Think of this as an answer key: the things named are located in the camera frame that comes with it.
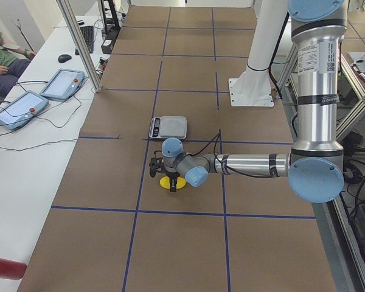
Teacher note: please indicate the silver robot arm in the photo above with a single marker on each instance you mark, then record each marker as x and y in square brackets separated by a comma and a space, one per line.
[313, 167]

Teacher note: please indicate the blue teach pendant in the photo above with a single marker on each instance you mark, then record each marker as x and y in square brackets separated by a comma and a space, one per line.
[20, 111]
[63, 84]

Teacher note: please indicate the black box with label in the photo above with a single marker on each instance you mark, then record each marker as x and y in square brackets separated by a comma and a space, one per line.
[107, 46]

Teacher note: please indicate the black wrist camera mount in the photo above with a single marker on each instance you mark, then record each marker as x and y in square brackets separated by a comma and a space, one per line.
[156, 165]

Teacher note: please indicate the near blue teach pendant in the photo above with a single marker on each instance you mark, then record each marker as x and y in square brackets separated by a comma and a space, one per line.
[20, 111]

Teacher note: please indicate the black computer mouse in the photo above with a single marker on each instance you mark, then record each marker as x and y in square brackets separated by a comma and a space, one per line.
[64, 58]

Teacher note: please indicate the white camera post base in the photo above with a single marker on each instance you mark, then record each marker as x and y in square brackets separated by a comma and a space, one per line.
[253, 87]

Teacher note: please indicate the red fire extinguisher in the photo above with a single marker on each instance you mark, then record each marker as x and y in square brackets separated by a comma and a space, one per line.
[11, 269]

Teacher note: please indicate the aluminium frame post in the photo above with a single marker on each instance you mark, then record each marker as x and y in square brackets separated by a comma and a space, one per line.
[74, 29]

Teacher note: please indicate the seated person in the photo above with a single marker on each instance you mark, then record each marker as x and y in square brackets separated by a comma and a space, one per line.
[14, 60]

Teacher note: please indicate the silver electronic kitchen scale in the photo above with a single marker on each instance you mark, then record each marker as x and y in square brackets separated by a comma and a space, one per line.
[168, 126]

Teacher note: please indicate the far blue teach pendant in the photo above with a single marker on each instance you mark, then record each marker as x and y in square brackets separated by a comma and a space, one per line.
[63, 84]

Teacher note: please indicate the black keyboard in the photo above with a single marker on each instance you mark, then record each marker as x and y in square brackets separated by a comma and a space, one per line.
[88, 35]

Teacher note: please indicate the yellow mango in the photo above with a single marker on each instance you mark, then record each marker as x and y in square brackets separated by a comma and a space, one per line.
[164, 182]

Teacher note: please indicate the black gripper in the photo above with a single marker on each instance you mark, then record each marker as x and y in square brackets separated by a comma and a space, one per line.
[171, 175]

